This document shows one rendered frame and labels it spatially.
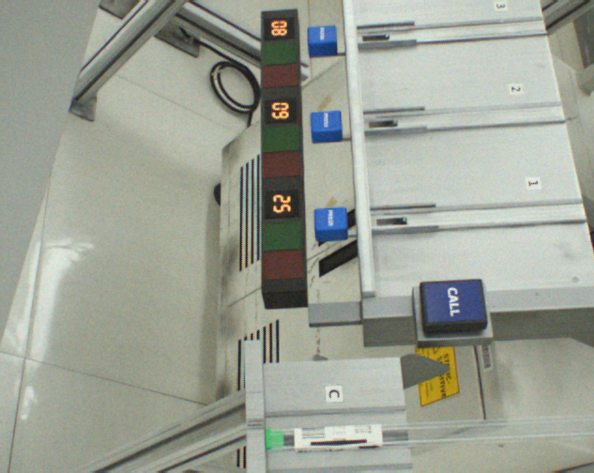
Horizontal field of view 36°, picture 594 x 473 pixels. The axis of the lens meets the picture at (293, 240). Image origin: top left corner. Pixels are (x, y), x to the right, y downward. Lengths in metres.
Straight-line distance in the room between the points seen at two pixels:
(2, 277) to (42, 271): 0.75
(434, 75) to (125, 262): 0.80
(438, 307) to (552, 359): 0.46
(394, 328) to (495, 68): 0.30
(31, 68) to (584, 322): 0.52
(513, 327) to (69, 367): 0.82
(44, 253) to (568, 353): 0.81
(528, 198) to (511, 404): 0.31
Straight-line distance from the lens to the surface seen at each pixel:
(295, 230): 0.82
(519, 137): 0.88
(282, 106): 0.91
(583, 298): 0.78
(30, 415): 1.38
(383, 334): 0.79
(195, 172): 1.75
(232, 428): 0.89
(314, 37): 0.94
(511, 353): 1.10
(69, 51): 0.86
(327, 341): 1.29
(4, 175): 0.76
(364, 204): 0.80
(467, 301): 0.73
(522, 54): 0.94
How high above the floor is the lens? 1.20
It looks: 41 degrees down
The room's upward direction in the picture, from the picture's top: 58 degrees clockwise
